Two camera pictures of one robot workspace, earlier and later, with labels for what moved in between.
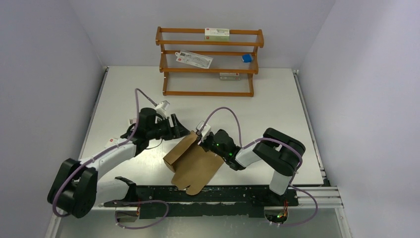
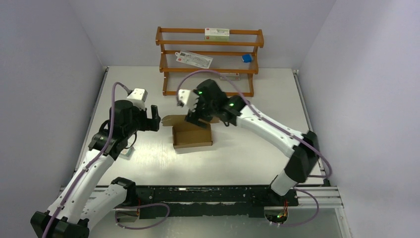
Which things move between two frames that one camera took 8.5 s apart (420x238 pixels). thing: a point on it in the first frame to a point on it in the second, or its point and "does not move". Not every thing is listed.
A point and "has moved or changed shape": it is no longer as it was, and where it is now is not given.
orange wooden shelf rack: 196,63 does not move
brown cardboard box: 193,166 has moved or changed shape
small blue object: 247,58 does not move
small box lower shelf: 232,76 does not move
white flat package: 187,57 does not move
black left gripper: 177,131 to 149,124
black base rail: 171,202 does not move
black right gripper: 203,144 to 193,117
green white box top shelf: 215,33 does not move
